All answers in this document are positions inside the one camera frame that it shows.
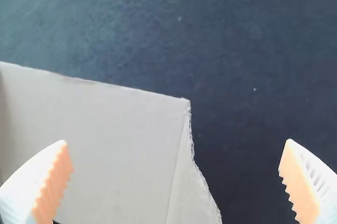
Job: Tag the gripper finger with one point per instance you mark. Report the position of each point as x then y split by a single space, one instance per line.
302 181
50 181

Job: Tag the cardboard box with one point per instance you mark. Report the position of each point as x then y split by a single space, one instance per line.
118 142

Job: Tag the black mat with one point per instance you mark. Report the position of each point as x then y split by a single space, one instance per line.
184 23

